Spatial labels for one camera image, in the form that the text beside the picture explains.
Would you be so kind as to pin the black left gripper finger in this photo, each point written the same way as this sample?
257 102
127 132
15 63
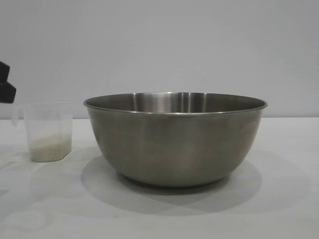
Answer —
7 93
3 72

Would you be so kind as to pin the clear plastic measuring cup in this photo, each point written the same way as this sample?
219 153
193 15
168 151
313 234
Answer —
47 119

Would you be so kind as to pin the white rice grains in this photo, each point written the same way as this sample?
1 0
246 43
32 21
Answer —
49 148

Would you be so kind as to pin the stainless steel mixing bowl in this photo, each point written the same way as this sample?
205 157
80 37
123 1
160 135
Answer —
174 144

